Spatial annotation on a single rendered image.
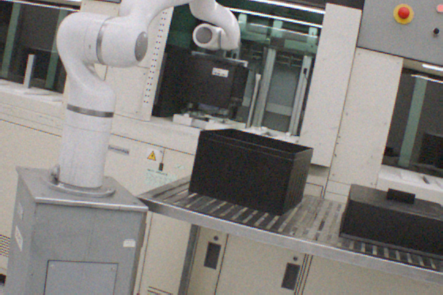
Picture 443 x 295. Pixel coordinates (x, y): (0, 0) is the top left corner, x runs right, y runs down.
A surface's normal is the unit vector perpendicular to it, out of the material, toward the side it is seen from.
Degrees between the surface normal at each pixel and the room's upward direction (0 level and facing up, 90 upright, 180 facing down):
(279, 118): 90
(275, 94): 90
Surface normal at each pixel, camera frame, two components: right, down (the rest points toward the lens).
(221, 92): -0.25, -0.01
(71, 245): 0.49, 0.18
